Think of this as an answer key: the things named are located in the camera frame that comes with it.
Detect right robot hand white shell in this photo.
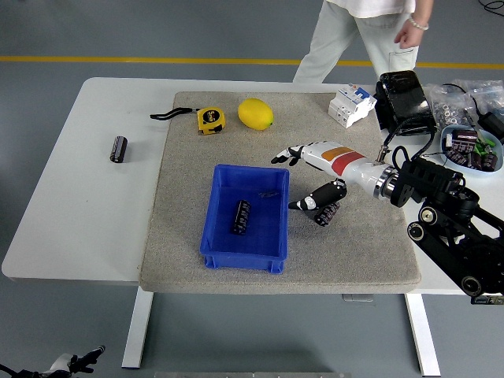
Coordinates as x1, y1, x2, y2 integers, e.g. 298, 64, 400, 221
270, 140, 386, 212

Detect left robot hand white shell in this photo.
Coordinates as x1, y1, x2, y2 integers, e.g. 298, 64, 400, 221
49, 345, 107, 375

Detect person's hand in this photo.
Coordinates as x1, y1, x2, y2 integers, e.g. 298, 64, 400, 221
394, 23, 425, 50

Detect black cylindrical battery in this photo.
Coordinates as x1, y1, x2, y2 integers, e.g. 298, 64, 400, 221
313, 201, 342, 228
109, 135, 130, 164
230, 199, 252, 236

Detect blue plastic box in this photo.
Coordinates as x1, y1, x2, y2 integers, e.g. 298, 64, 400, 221
199, 163, 291, 274

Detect white circuit breaker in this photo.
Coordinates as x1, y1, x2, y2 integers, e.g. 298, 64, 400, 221
328, 84, 378, 129

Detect glossy black case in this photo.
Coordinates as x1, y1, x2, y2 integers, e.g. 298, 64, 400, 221
372, 70, 439, 137

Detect person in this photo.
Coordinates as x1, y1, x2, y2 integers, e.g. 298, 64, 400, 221
292, 0, 435, 84

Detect white table leg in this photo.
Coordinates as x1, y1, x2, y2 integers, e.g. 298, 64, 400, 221
120, 291, 155, 370
404, 293, 442, 377

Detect clear plastic bag of parts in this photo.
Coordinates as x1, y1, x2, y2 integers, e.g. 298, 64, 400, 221
428, 83, 480, 128
451, 79, 504, 116

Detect grey-brown mat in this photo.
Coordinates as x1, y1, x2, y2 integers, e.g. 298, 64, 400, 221
139, 91, 422, 295

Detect yellow lemon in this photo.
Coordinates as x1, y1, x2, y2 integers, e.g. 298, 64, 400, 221
237, 98, 275, 131

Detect black power adapter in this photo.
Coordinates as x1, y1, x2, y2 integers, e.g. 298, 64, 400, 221
477, 111, 504, 141

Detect green small parts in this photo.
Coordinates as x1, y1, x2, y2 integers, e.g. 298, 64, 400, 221
473, 137, 495, 155

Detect yellow tape measure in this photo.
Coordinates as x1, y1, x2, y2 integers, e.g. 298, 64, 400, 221
150, 106, 228, 136

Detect light blue bowl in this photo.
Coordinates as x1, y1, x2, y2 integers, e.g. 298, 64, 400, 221
439, 124, 504, 177

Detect black floor cable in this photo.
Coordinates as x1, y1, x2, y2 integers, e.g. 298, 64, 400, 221
477, 0, 504, 17

